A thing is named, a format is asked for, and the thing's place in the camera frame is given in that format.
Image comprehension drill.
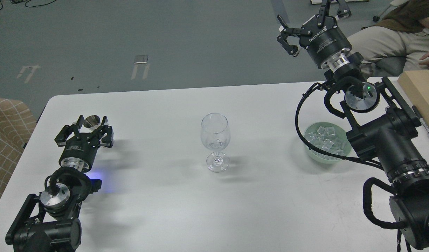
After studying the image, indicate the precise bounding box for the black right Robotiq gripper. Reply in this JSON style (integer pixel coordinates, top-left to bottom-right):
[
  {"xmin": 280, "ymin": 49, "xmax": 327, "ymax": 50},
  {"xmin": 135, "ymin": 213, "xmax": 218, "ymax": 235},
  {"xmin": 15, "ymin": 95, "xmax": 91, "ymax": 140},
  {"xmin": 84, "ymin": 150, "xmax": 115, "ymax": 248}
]
[{"xmin": 277, "ymin": 0, "xmax": 352, "ymax": 69}]

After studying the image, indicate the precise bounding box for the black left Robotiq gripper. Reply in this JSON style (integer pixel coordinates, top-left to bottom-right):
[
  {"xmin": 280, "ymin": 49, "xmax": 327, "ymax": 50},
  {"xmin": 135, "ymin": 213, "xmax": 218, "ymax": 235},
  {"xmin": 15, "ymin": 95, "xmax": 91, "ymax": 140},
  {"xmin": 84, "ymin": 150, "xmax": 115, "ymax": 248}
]
[{"xmin": 54, "ymin": 116, "xmax": 114, "ymax": 173}]

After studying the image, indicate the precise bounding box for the steel cocktail jigger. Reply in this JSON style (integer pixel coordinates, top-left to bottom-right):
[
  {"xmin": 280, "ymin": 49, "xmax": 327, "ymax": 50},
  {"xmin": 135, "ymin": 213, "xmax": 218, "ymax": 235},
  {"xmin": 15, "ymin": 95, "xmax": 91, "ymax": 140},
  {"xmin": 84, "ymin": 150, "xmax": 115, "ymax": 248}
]
[{"xmin": 82, "ymin": 115, "xmax": 101, "ymax": 133}]

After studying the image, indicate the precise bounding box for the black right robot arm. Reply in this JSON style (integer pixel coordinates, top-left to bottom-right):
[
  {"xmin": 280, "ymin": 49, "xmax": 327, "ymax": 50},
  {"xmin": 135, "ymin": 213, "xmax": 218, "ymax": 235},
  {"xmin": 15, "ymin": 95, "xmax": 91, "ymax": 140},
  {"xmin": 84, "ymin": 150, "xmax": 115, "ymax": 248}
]
[{"xmin": 277, "ymin": 0, "xmax": 429, "ymax": 251}]

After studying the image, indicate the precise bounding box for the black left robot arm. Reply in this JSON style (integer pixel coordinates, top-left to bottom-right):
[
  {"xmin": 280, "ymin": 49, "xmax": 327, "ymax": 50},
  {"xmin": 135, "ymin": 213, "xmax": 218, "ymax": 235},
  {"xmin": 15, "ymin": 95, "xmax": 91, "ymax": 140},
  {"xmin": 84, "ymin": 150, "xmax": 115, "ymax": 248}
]
[{"xmin": 5, "ymin": 116, "xmax": 113, "ymax": 252}]

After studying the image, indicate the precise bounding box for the green bowl of ice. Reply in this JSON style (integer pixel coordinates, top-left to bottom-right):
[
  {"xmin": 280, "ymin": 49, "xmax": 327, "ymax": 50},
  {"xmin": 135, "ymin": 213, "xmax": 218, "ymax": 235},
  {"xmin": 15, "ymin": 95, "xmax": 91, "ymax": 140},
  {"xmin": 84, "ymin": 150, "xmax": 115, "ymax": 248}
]
[{"xmin": 303, "ymin": 122, "xmax": 352, "ymax": 165}]

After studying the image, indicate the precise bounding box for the clear wine glass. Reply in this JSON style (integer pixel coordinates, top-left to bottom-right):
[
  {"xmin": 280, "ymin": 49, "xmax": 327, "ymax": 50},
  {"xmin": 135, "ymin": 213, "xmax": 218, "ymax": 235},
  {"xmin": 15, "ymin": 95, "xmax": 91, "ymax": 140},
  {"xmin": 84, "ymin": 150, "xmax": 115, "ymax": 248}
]
[{"xmin": 200, "ymin": 113, "xmax": 231, "ymax": 173}]

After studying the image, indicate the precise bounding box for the beige checkered cloth chair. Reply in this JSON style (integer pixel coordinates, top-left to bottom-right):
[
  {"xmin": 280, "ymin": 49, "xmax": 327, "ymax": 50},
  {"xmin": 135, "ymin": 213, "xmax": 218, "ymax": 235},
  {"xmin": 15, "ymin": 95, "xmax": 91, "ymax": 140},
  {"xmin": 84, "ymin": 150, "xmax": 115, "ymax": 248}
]
[{"xmin": 0, "ymin": 98, "xmax": 37, "ymax": 198}]

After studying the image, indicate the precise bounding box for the office chair with wheels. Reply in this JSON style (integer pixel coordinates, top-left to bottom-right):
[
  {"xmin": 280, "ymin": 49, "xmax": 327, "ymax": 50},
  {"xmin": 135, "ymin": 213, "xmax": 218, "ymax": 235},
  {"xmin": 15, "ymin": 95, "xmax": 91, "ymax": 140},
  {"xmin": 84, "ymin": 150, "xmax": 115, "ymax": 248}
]
[{"xmin": 372, "ymin": 0, "xmax": 400, "ymax": 22}]

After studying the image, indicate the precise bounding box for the seated person in beige trousers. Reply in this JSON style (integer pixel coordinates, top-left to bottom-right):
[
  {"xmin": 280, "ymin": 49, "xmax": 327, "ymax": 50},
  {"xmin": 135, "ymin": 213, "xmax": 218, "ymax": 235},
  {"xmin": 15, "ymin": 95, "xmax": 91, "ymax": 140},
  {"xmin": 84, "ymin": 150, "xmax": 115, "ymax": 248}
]
[{"xmin": 348, "ymin": 0, "xmax": 429, "ymax": 78}]

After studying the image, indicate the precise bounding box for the metal floor plate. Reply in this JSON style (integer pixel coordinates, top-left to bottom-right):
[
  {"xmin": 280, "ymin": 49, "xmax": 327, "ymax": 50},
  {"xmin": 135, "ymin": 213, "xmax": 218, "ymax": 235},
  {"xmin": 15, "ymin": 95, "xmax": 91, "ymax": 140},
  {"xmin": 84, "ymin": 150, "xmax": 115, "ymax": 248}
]
[{"xmin": 134, "ymin": 55, "xmax": 148, "ymax": 64}]

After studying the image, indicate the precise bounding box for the light wooden block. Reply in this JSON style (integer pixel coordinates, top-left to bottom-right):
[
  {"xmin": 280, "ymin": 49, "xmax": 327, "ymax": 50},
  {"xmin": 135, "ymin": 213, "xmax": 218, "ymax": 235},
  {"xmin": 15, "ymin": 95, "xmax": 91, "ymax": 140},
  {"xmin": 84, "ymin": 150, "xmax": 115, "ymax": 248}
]
[{"xmin": 398, "ymin": 70, "xmax": 429, "ymax": 126}]

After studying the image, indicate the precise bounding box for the black marker pen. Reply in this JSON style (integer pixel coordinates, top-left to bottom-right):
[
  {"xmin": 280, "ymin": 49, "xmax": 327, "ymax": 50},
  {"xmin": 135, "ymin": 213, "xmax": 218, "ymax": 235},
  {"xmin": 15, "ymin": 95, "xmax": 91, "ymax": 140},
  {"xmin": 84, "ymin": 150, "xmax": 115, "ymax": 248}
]
[{"xmin": 411, "ymin": 105, "xmax": 429, "ymax": 136}]

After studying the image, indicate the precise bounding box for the black cable on floor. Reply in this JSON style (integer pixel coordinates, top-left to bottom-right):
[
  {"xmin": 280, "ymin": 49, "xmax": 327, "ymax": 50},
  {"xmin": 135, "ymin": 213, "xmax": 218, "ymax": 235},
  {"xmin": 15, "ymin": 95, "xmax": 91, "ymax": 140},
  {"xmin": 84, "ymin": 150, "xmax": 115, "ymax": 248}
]
[{"xmin": 0, "ymin": 0, "xmax": 57, "ymax": 15}]

